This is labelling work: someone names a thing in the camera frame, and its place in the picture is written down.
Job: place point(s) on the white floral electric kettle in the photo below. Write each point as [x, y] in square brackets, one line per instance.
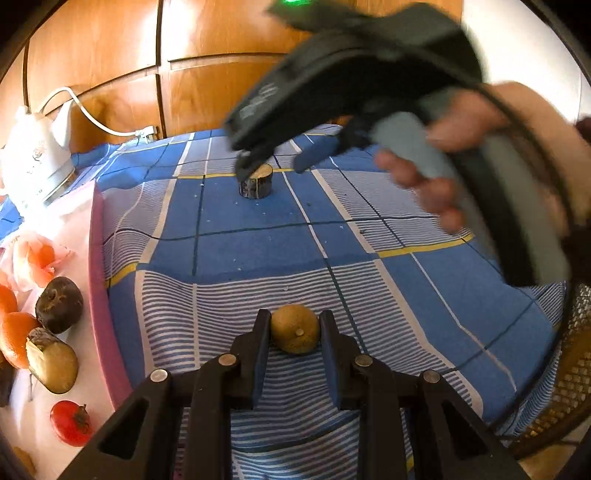
[32, 157]

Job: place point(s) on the blue plaid tablecloth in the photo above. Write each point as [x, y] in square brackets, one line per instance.
[415, 300]

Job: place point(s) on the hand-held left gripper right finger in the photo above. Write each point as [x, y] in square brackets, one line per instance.
[333, 374]

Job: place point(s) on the dark water chestnut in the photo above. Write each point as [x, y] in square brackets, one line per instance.
[4, 385]
[60, 304]

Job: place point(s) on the brown longan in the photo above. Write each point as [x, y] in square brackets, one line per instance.
[24, 461]
[295, 330]

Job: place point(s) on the pink shallow box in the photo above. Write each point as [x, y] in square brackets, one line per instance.
[98, 277]

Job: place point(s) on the small red fruit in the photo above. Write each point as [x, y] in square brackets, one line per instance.
[67, 422]

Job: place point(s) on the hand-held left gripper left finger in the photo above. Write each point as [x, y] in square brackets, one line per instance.
[259, 369]

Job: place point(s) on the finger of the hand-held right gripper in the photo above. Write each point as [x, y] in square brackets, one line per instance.
[244, 164]
[346, 138]

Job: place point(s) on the wicker chair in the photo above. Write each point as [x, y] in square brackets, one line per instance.
[575, 369]

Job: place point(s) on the person's right hand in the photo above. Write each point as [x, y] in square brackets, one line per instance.
[531, 106]

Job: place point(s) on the plastic orange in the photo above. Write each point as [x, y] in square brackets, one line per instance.
[41, 256]

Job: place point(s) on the wooden wardrobe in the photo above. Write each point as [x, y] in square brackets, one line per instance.
[115, 55]

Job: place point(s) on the sugarcane chunk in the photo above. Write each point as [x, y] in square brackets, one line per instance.
[258, 184]
[55, 364]

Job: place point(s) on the small orange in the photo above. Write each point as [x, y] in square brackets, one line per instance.
[5, 300]
[16, 337]

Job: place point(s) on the person's right forearm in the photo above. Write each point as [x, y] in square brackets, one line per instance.
[582, 249]

